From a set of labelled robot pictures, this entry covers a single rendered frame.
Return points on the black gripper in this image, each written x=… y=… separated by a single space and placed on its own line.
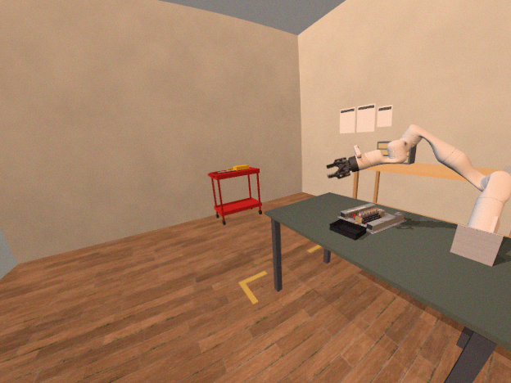
x=345 y=166

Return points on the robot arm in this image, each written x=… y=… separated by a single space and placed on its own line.
x=489 y=204

